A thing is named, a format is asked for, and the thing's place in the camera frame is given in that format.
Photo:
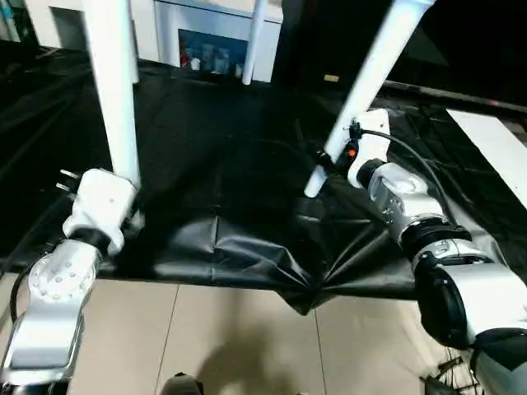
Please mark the white plastic table leg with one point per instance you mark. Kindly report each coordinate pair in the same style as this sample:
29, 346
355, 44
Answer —
370, 74
136, 66
255, 41
115, 103

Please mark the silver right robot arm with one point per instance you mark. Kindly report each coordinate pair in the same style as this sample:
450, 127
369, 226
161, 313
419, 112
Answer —
444, 267

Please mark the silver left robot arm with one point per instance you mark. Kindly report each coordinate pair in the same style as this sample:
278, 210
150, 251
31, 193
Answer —
53, 296

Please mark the black plastic mat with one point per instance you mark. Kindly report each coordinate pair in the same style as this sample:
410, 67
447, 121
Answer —
247, 185

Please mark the small tan label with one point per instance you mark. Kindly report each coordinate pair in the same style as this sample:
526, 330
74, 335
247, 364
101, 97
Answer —
331, 78

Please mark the black horizontal bar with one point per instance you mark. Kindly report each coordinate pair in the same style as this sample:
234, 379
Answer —
453, 95

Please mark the tall black cabinet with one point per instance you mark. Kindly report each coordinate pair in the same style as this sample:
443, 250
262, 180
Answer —
313, 37

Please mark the white mug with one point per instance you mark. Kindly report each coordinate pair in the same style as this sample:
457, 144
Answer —
238, 70

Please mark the white flat board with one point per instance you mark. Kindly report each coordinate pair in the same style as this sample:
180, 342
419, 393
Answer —
486, 140

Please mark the white printed carton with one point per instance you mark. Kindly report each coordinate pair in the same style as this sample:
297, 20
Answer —
216, 59

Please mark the small white cup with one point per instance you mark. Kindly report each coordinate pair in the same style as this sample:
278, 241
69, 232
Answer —
195, 63

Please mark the white cabinet with glass doors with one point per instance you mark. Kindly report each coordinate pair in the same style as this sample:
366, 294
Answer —
206, 16

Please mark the teal white pole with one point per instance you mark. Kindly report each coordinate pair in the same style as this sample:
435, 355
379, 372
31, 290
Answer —
6, 12

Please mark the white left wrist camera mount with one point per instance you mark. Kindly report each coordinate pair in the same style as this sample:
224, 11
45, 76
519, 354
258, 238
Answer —
103, 197

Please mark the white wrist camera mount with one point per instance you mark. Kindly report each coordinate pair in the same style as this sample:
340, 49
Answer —
103, 197
372, 136

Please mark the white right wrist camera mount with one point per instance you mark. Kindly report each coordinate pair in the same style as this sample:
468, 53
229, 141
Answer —
372, 136

